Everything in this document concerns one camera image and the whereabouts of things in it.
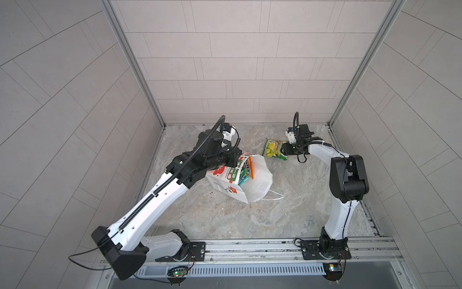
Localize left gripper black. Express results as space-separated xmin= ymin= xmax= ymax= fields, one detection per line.
xmin=201 ymin=146 xmax=243 ymax=172

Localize white floral paper bag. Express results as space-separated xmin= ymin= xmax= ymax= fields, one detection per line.
xmin=206 ymin=152 xmax=285 ymax=204

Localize green Fox's candy bag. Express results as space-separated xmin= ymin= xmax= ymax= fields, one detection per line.
xmin=262 ymin=139 xmax=288 ymax=160

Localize orange Fox's candy bag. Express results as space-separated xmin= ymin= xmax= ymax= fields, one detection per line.
xmin=247 ymin=157 xmax=255 ymax=179

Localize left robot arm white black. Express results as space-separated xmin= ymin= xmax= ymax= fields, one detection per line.
xmin=91 ymin=123 xmax=242 ymax=281

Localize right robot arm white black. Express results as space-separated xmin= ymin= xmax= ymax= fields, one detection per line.
xmin=281 ymin=120 xmax=369 ymax=259

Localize green snack packets in bag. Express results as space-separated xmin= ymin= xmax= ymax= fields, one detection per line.
xmin=238 ymin=160 xmax=251 ymax=186

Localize left circuit board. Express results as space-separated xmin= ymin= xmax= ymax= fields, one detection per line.
xmin=167 ymin=266 xmax=189 ymax=278

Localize circuit board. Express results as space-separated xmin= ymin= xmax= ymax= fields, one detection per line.
xmin=322 ymin=263 xmax=344 ymax=282
xmin=167 ymin=266 xmax=189 ymax=278

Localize right circuit board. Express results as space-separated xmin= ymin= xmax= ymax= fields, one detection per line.
xmin=322 ymin=263 xmax=344 ymax=282

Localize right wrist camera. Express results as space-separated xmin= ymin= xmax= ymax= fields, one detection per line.
xmin=285 ymin=127 xmax=297 ymax=144

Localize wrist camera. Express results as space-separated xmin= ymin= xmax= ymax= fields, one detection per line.
xmin=220 ymin=122 xmax=238 ymax=147
xmin=285 ymin=127 xmax=297 ymax=144

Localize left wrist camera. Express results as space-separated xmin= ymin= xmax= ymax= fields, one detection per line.
xmin=220 ymin=122 xmax=238 ymax=147

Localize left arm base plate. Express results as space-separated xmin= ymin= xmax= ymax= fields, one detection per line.
xmin=155 ymin=242 xmax=206 ymax=262

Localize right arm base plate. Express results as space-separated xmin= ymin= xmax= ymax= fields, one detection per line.
xmin=294 ymin=237 xmax=351 ymax=260

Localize aluminium mounting rail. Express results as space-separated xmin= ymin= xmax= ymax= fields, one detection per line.
xmin=141 ymin=236 xmax=404 ymax=264

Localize vented cable duct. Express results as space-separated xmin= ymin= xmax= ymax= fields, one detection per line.
xmin=135 ymin=263 xmax=327 ymax=278

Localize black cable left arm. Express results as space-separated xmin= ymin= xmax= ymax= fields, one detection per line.
xmin=67 ymin=230 xmax=188 ymax=285

